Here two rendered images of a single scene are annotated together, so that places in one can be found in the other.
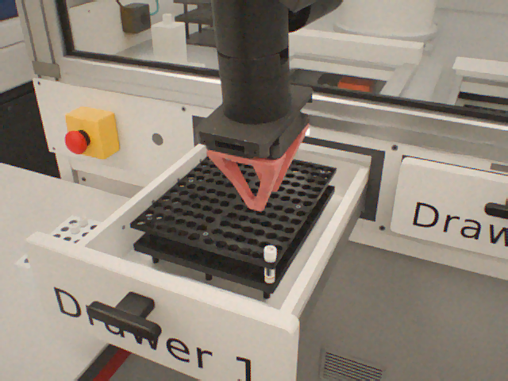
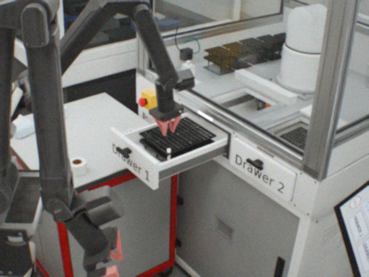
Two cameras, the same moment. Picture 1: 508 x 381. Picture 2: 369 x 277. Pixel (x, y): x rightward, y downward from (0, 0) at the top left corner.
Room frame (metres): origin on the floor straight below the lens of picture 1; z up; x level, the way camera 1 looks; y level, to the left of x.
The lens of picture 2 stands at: (-0.91, -0.72, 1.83)
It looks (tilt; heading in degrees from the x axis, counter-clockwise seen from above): 30 degrees down; 26
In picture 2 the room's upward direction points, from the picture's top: 2 degrees clockwise
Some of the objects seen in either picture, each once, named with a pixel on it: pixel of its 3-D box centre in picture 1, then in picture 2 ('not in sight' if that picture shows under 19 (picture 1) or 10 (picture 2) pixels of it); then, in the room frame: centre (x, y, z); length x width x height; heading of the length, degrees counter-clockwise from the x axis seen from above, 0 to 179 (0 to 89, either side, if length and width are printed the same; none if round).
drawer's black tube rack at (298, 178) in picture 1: (242, 214); (177, 141); (0.53, 0.02, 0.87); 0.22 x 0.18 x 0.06; 156
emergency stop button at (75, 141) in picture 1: (78, 141); (142, 102); (0.73, 0.29, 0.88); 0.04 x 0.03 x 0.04; 66
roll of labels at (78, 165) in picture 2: not in sight; (77, 166); (0.31, 0.32, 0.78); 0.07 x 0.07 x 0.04
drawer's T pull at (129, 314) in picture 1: (131, 311); (125, 151); (0.32, 0.11, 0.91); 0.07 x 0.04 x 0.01; 66
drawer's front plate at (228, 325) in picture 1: (152, 317); (132, 157); (0.35, 0.10, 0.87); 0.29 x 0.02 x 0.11; 66
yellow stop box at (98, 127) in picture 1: (91, 132); (149, 100); (0.76, 0.28, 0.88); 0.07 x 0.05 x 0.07; 66
